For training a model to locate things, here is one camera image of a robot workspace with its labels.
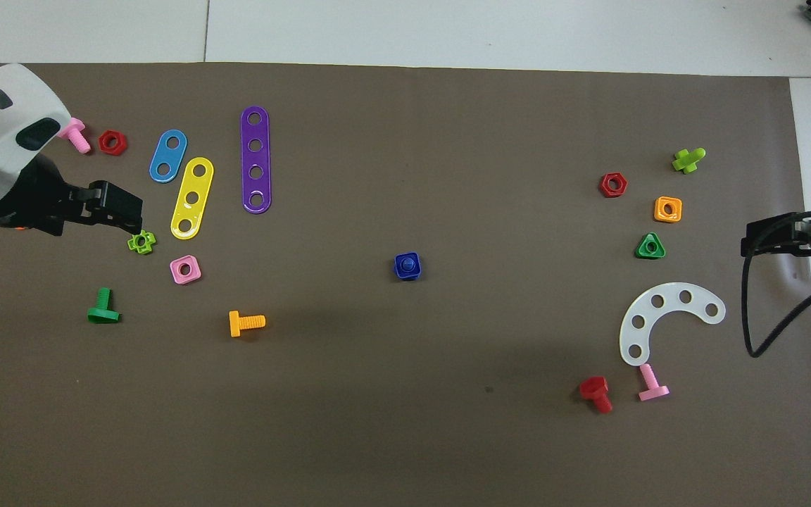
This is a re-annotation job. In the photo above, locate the pink plastic screw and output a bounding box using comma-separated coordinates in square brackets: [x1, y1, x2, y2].
[638, 363, 670, 402]
[59, 118, 92, 154]

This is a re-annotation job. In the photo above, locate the orange plastic screw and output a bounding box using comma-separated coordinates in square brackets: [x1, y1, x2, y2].
[229, 311, 266, 338]

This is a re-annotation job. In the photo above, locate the white curved five-hole plate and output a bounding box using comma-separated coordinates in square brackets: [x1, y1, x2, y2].
[619, 282, 727, 367]

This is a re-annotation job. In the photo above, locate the light green cross screw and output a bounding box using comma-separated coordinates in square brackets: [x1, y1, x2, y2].
[672, 147, 707, 174]

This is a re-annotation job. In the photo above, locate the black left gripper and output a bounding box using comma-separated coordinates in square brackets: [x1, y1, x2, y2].
[0, 151, 144, 237]

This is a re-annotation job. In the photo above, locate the purple four-hole plate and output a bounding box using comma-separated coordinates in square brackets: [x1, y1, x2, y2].
[240, 106, 272, 214]

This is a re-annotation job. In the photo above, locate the pink square plastic nut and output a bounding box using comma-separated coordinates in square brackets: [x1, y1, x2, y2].
[170, 255, 203, 285]

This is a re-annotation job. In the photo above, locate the blue square plastic nut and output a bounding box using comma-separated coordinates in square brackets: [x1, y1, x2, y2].
[394, 251, 422, 282]

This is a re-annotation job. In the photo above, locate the blue two-hole plate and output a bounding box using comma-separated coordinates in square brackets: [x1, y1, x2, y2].
[149, 130, 188, 183]

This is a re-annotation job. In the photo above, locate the yellow three-hole plate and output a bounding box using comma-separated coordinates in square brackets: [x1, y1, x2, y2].
[170, 157, 215, 240]

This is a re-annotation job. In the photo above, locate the dark green plastic screw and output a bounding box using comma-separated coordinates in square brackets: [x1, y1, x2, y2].
[87, 287, 122, 325]

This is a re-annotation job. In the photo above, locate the green triangular plastic nut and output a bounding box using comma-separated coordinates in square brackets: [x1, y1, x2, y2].
[635, 232, 667, 260]

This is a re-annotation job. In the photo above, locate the brown paper table mat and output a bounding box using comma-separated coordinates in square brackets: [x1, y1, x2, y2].
[0, 62, 811, 507]

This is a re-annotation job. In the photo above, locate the red plastic screw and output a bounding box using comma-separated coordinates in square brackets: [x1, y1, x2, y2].
[579, 376, 614, 414]

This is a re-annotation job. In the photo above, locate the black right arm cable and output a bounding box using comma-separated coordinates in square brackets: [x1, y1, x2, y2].
[741, 208, 811, 358]

